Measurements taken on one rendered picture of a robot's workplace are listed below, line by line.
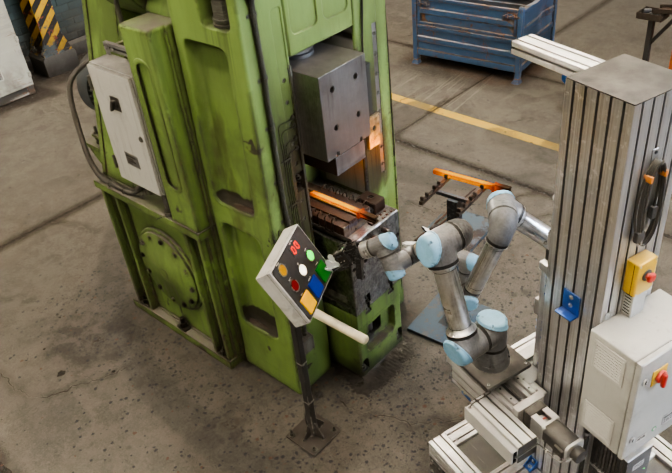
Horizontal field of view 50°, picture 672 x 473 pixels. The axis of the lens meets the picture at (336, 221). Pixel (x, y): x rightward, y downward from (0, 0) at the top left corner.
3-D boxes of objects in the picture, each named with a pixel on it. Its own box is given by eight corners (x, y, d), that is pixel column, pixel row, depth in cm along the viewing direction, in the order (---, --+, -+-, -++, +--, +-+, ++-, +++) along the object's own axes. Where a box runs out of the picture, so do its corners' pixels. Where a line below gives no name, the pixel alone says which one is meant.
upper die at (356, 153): (365, 157, 332) (364, 139, 326) (337, 176, 320) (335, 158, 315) (300, 134, 356) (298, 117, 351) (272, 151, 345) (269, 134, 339)
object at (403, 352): (436, 349, 402) (436, 347, 401) (371, 415, 368) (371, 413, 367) (381, 320, 424) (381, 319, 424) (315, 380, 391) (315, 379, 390)
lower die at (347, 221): (370, 219, 352) (369, 205, 347) (344, 239, 341) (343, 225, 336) (309, 193, 377) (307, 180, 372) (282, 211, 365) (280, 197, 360)
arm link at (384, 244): (394, 252, 284) (385, 233, 283) (372, 260, 290) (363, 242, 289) (402, 246, 290) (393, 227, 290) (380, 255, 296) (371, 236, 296)
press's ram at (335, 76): (382, 127, 334) (377, 45, 311) (328, 163, 312) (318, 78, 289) (316, 106, 359) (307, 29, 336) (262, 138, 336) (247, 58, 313)
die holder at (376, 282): (402, 277, 383) (398, 209, 357) (356, 317, 361) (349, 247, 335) (324, 242, 415) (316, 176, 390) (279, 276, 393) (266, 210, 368)
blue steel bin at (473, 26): (555, 54, 711) (561, -18, 670) (518, 85, 663) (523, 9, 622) (451, 36, 777) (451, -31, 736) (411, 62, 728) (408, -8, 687)
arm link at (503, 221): (526, 227, 274) (478, 315, 303) (522, 211, 283) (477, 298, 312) (497, 219, 274) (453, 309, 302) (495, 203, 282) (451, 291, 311)
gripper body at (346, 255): (335, 245, 303) (358, 236, 296) (347, 260, 306) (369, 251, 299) (330, 256, 297) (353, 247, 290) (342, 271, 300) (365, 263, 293)
